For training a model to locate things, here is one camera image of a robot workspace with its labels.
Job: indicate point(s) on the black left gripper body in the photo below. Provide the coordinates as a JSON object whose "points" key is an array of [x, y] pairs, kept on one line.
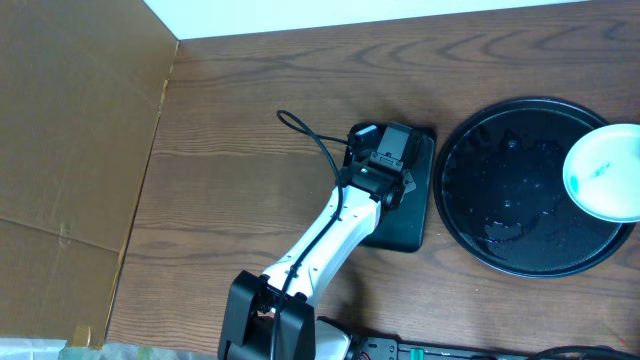
{"points": [[409, 183]]}

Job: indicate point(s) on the mint green plate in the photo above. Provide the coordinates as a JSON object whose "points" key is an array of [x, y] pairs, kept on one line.
{"points": [[601, 173]]}

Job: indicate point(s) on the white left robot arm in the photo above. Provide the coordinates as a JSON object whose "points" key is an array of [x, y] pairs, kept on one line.
{"points": [[272, 316]]}

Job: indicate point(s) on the black rectangular water tray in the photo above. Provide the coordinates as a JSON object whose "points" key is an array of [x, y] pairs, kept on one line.
{"points": [[402, 229]]}

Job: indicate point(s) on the black round tray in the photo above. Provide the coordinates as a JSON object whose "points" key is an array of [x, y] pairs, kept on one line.
{"points": [[498, 187]]}

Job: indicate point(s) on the brown cardboard panel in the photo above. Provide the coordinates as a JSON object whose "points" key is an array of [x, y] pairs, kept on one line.
{"points": [[82, 85]]}

